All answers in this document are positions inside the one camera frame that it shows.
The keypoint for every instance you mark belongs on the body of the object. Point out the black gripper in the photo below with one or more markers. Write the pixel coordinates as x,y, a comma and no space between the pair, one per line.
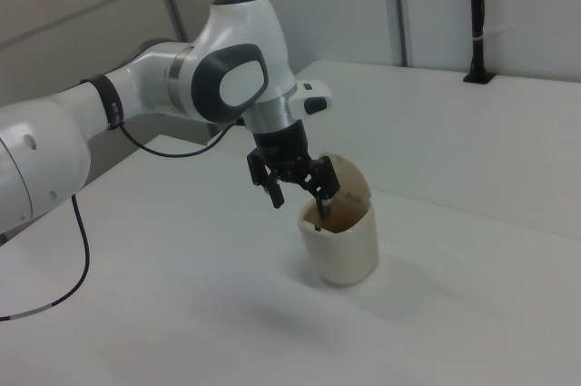
283,145

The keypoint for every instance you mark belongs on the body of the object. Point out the small white trash can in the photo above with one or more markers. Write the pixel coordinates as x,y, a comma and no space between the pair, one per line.
340,250

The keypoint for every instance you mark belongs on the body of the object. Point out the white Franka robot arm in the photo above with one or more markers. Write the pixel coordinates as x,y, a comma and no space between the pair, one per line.
150,72

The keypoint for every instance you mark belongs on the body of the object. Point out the grey upright partition post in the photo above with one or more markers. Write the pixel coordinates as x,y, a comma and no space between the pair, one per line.
399,4

